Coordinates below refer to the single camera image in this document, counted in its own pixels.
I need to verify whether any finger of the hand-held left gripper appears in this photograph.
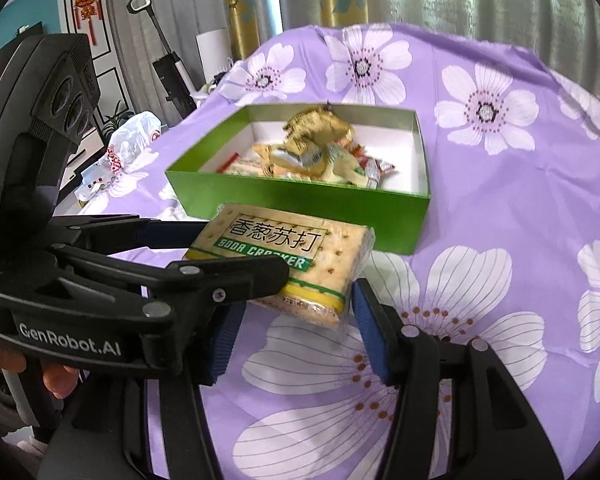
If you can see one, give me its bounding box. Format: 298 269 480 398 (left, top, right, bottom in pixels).
52 214 216 257
55 245 291 317

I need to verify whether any person's left hand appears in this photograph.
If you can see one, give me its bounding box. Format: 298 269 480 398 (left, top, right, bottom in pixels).
0 322 83 397

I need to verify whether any black white bundle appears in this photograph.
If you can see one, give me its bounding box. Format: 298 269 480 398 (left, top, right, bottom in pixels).
200 71 227 97

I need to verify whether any dark orange snack packet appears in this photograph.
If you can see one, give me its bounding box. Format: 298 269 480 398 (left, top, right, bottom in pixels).
350 142 397 190

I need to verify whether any soda cracker packet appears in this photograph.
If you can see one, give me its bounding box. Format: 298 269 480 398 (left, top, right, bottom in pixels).
182 203 377 332

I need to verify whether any white red plastic bag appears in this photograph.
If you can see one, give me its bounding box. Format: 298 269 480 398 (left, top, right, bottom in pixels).
107 112 163 173

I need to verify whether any black upright vacuum cleaner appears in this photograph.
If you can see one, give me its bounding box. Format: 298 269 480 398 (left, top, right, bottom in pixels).
126 0 198 123

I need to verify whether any gold foil snack packet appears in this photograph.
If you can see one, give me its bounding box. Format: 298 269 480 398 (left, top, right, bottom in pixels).
284 104 356 161

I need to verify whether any purple floral cloth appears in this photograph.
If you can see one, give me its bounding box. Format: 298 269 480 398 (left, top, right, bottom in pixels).
87 22 600 480

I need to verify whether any gold patterned curtain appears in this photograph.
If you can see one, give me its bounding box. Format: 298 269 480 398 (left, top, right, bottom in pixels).
219 0 371 61

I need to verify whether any potted plant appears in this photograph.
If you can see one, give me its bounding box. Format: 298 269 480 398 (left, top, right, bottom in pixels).
102 102 131 136

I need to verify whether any red white snack packet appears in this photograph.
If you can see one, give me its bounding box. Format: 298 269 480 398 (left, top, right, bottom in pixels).
223 156 268 177

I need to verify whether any red white cardboard box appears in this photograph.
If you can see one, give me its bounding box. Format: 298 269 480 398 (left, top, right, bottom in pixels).
77 157 113 206

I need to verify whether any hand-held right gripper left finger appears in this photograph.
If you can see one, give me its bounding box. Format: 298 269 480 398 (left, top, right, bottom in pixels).
40 304 247 480

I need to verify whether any pale yellow green snack packet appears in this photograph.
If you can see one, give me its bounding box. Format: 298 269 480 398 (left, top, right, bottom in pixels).
267 147 326 178

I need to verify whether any red knot wall ornament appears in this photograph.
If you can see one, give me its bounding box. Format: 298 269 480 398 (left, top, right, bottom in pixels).
74 0 103 46

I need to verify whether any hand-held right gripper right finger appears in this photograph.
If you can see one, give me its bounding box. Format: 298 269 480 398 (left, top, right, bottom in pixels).
352 279 563 480

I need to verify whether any green cardboard box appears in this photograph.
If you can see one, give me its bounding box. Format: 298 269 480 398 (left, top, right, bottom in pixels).
165 104 432 256

